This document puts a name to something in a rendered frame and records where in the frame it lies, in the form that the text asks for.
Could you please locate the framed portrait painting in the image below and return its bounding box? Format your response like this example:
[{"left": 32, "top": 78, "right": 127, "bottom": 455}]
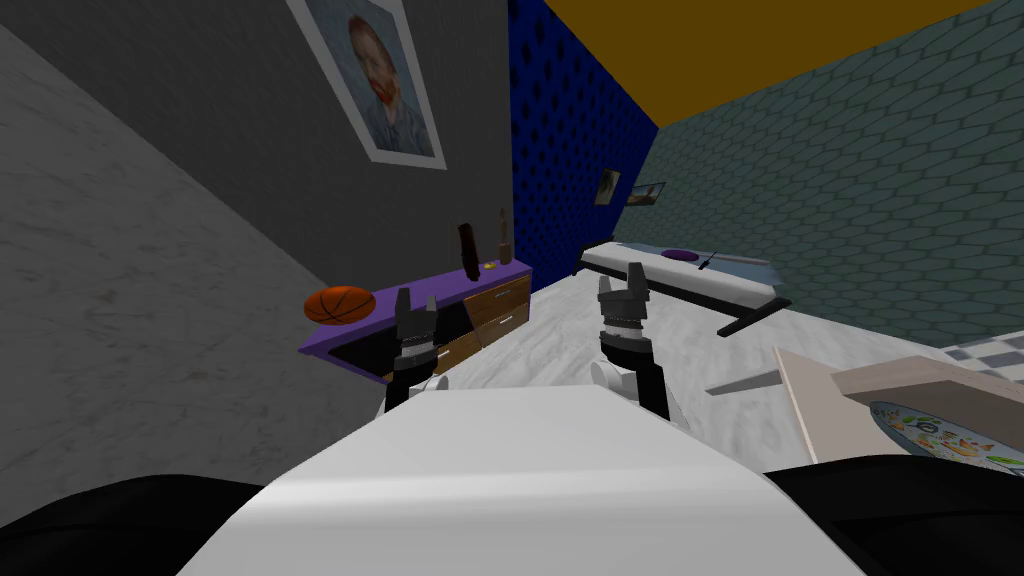
[{"left": 286, "top": 0, "right": 449, "bottom": 172}]

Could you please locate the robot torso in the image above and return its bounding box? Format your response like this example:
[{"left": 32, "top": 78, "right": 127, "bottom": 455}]
[{"left": 175, "top": 385, "right": 870, "bottom": 576}]

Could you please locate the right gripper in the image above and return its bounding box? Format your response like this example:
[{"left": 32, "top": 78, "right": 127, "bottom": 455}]
[{"left": 597, "top": 261, "right": 651, "bottom": 324}]

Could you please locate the purple-topped wooden sideboard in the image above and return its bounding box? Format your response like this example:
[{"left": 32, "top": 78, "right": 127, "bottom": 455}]
[{"left": 297, "top": 208, "right": 536, "bottom": 386}]

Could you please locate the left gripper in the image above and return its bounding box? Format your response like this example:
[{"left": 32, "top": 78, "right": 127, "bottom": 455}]
[{"left": 392, "top": 288, "right": 440, "bottom": 348}]

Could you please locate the beige wooden table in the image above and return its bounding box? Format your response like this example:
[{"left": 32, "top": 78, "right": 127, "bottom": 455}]
[{"left": 773, "top": 345, "right": 1024, "bottom": 481}]

